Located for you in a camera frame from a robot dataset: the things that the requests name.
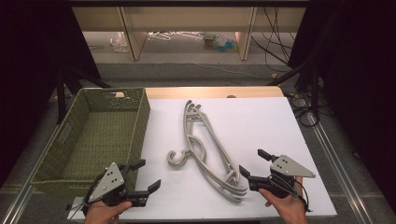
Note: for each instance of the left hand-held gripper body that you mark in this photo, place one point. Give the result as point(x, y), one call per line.
point(107, 183)

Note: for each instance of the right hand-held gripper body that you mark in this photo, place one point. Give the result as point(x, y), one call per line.
point(288, 168)

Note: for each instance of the grey plastic clothes hanger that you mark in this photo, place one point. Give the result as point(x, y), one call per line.
point(230, 191)
point(186, 124)
point(218, 143)

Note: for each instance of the green woven basket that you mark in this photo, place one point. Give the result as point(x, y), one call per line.
point(99, 137)

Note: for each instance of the person's left hand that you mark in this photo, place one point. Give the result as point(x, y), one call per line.
point(99, 214)

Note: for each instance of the person's right hand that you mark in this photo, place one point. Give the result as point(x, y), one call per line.
point(291, 210)

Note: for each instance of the black metal stand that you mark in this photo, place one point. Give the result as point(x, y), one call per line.
point(61, 99)
point(315, 93)

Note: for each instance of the pile of colourful toys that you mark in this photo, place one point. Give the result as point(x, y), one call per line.
point(222, 45)

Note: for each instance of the clear plastic bag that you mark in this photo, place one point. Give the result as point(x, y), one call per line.
point(120, 43)

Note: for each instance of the black curtain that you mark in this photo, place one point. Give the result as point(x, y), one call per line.
point(358, 62)
point(31, 62)

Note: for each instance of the beige wooden desk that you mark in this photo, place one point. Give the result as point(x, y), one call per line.
point(186, 18)

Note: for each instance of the metal floor rail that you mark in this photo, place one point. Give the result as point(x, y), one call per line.
point(336, 168)
point(15, 208)

